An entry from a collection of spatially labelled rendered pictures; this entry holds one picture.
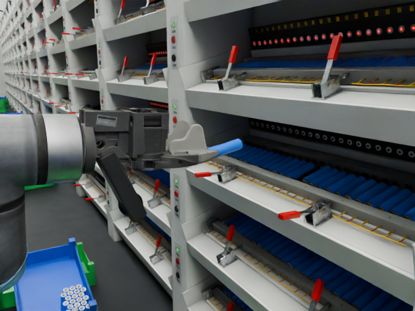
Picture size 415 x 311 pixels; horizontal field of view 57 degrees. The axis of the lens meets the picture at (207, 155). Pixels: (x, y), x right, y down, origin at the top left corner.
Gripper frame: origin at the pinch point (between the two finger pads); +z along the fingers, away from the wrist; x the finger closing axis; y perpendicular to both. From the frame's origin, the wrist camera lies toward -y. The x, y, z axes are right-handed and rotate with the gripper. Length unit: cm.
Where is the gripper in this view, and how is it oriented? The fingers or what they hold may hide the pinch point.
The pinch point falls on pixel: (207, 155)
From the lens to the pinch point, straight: 61.6
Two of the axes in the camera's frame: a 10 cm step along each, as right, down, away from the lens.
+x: -5.0, -1.9, 8.4
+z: 8.6, -0.5, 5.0
